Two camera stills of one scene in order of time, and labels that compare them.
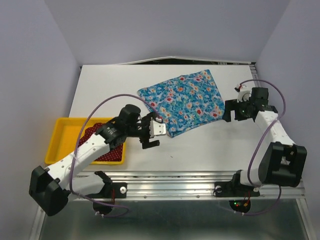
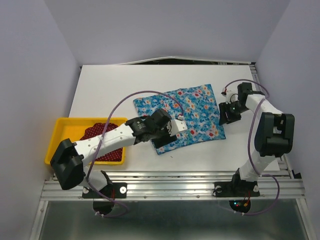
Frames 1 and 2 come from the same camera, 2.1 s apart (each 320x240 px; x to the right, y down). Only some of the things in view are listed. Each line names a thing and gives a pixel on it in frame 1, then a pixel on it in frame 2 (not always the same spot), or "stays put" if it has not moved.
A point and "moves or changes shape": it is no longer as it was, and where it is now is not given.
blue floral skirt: [193, 100] moves or changes shape
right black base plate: [229, 189] stays put
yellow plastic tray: [66, 133] stays put
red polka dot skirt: [114, 154] stays put
